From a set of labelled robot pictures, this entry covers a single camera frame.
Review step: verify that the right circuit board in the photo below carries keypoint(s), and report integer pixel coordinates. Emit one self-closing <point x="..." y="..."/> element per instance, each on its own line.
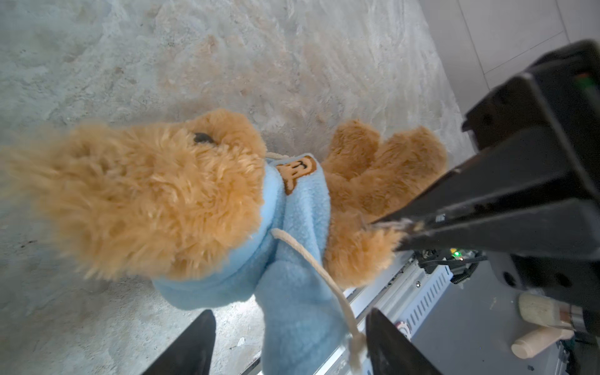
<point x="461" y="263"/>

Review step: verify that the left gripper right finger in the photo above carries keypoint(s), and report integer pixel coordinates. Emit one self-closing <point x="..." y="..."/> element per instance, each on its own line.
<point x="390" y="352"/>

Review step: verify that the brown teddy bear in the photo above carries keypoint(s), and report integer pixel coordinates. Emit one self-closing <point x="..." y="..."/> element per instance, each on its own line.
<point x="175" y="200"/>

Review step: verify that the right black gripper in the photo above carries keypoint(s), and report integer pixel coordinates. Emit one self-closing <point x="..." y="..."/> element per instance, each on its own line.
<point x="532" y="191"/>

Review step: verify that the aluminium mounting rail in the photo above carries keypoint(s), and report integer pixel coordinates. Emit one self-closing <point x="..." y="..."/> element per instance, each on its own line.
<point x="402" y="292"/>

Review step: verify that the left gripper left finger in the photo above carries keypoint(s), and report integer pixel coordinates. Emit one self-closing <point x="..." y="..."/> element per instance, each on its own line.
<point x="191" y="353"/>

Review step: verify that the white round knob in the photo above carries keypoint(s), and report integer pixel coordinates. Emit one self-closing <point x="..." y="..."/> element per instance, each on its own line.
<point x="404" y="328"/>

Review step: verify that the light blue bear hoodie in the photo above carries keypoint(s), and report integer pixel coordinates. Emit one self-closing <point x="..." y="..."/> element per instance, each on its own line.
<point x="303" y="319"/>

